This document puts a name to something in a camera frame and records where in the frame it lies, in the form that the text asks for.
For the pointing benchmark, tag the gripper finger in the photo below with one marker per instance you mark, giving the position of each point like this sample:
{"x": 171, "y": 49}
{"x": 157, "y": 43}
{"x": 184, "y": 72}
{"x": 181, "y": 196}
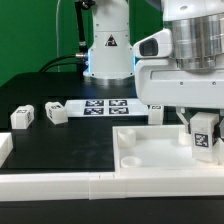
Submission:
{"x": 220, "y": 126}
{"x": 185, "y": 116}

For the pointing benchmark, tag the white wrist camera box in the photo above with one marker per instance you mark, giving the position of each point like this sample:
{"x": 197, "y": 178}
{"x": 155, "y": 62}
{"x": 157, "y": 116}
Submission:
{"x": 158, "y": 45}

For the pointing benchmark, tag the white square tabletop part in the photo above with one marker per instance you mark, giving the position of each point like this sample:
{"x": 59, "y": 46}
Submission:
{"x": 146, "y": 148}

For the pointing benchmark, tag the white left fence piece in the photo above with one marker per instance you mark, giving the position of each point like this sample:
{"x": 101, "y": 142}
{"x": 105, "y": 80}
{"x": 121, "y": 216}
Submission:
{"x": 6, "y": 145}

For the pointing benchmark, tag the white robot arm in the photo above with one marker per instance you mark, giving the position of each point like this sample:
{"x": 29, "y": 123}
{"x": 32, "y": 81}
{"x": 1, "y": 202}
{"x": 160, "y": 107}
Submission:
{"x": 181, "y": 66}

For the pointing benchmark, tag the white front fence bar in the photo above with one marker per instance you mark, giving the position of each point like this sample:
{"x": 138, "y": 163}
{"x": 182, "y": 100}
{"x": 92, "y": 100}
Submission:
{"x": 126, "y": 184}

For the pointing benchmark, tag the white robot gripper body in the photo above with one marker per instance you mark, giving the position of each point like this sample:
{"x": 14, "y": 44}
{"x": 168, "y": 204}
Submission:
{"x": 164, "y": 85}

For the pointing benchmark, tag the white sheet with AprilTags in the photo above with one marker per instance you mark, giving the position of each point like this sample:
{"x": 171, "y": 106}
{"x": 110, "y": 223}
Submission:
{"x": 105, "y": 108}

